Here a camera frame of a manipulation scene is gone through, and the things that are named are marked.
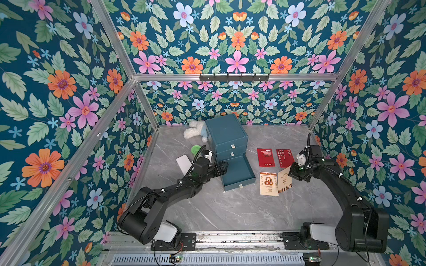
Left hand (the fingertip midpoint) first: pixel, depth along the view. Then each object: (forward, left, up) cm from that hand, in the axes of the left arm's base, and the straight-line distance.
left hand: (225, 164), depth 87 cm
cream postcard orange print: (-8, -24, -11) cm, 27 cm away
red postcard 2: (+10, -39, -13) cm, 42 cm away
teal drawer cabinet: (+9, -2, +11) cm, 14 cm away
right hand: (-7, -35, -1) cm, 35 cm away
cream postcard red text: (-10, -31, -4) cm, 32 cm away
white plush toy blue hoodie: (+33, +16, -4) cm, 37 cm away
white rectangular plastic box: (+7, +24, -6) cm, 25 cm away
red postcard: (+11, -27, -12) cm, 31 cm away
